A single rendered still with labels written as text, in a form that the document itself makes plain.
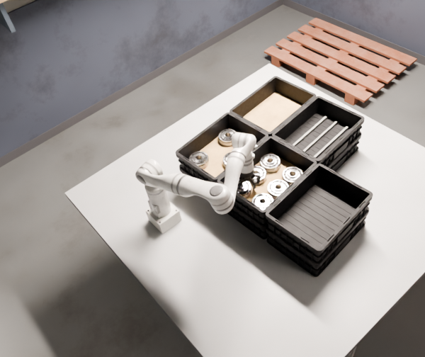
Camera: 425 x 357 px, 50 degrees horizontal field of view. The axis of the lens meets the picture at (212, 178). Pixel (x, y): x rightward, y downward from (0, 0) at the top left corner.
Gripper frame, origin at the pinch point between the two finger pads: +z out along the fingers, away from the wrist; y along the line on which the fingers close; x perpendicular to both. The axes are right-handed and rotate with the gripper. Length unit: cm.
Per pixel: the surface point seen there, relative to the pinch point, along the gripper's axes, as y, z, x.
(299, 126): 30, 2, 42
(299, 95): 33, -3, 62
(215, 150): -15.6, 2.5, 29.0
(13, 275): -160, 86, 9
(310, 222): 27.6, 2.4, -21.4
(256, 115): 8, 2, 55
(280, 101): 22, 2, 65
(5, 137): -191, 64, 122
